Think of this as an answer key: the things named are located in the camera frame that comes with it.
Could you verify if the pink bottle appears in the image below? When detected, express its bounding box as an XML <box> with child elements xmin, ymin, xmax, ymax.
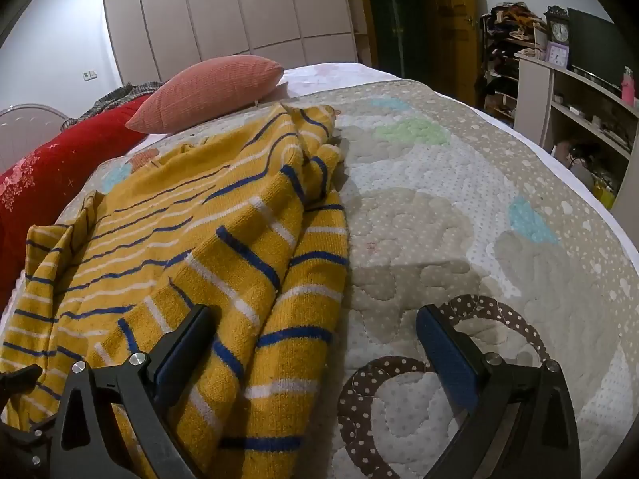
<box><xmin>620</xmin><ymin>67</ymin><xmax>636</xmax><ymax>107</ymax></box>

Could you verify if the red floral blanket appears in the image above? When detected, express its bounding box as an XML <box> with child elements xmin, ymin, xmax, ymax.
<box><xmin>0</xmin><ymin>94</ymin><xmax>153</xmax><ymax>310</ymax></box>

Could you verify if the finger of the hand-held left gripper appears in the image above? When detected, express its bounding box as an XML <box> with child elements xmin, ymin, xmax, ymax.
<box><xmin>0</xmin><ymin>422</ymin><xmax>62</xmax><ymax>479</ymax></box>
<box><xmin>0</xmin><ymin>363</ymin><xmax>44</xmax><ymax>401</ymax></box>

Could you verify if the yellow striped knit sweater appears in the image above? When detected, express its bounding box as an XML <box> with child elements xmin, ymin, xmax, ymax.
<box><xmin>0</xmin><ymin>104</ymin><xmax>350</xmax><ymax>479</ymax></box>

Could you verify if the white open shelf unit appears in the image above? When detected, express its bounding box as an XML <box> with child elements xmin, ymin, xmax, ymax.
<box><xmin>513</xmin><ymin>52</ymin><xmax>639</xmax><ymax>210</ymax></box>

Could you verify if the quilted dotted bed cover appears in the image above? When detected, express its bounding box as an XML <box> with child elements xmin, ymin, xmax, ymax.
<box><xmin>50</xmin><ymin>79</ymin><xmax>639</xmax><ymax>479</ymax></box>

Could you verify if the beige glossy wardrobe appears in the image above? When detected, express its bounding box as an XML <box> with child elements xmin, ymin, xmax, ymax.
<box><xmin>101</xmin><ymin>0</ymin><xmax>361</xmax><ymax>85</ymax></box>

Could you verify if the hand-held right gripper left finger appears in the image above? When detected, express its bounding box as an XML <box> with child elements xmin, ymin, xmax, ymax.
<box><xmin>59</xmin><ymin>303</ymin><xmax>215</xmax><ymax>479</ymax></box>

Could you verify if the grey plaid cloth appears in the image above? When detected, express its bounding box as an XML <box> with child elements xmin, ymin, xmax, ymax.
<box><xmin>60</xmin><ymin>81</ymin><xmax>165</xmax><ymax>133</ymax></box>

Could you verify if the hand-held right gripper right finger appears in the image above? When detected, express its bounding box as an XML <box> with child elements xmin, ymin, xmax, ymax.
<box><xmin>415</xmin><ymin>303</ymin><xmax>583</xmax><ymax>479</ymax></box>

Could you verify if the purple square clock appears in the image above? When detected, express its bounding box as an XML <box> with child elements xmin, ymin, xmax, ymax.
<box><xmin>545</xmin><ymin>41</ymin><xmax>570</xmax><ymax>68</ymax></box>

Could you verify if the pink ribbed pillow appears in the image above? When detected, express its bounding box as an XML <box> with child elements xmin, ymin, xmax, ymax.
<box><xmin>125</xmin><ymin>54</ymin><xmax>285</xmax><ymax>135</ymax></box>

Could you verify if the brown wooden door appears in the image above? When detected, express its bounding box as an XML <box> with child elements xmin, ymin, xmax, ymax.
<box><xmin>424</xmin><ymin>0</ymin><xmax>487</xmax><ymax>108</ymax></box>

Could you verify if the dark ornate table clock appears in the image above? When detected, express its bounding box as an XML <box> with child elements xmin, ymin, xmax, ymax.
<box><xmin>544</xmin><ymin>5</ymin><xmax>571</xmax><ymax>58</ymax></box>

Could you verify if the black flat television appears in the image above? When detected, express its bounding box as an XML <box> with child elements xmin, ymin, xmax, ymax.
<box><xmin>566</xmin><ymin>7</ymin><xmax>639</xmax><ymax>93</ymax></box>

